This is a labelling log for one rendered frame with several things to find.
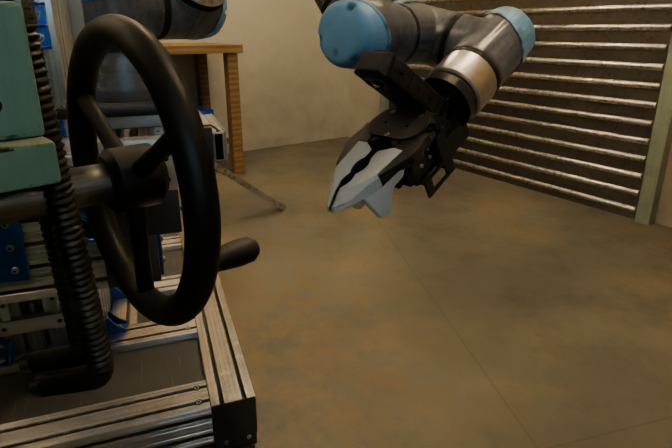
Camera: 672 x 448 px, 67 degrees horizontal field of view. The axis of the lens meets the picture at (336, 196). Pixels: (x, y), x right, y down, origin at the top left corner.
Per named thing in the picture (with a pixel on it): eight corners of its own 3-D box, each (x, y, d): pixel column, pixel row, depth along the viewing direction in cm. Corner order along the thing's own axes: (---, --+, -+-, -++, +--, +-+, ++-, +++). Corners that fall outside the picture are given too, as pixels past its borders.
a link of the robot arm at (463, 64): (490, 50, 57) (431, 48, 62) (469, 73, 55) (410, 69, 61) (501, 105, 61) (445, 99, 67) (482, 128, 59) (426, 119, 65)
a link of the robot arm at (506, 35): (480, 46, 72) (537, 62, 67) (437, 91, 67) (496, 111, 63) (482, -6, 66) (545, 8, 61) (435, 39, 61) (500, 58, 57)
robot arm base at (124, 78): (89, 94, 101) (81, 42, 98) (168, 91, 106) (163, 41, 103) (81, 104, 88) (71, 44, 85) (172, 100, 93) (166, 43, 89)
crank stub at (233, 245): (252, 228, 47) (246, 245, 48) (195, 245, 43) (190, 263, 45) (266, 248, 46) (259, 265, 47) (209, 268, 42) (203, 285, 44)
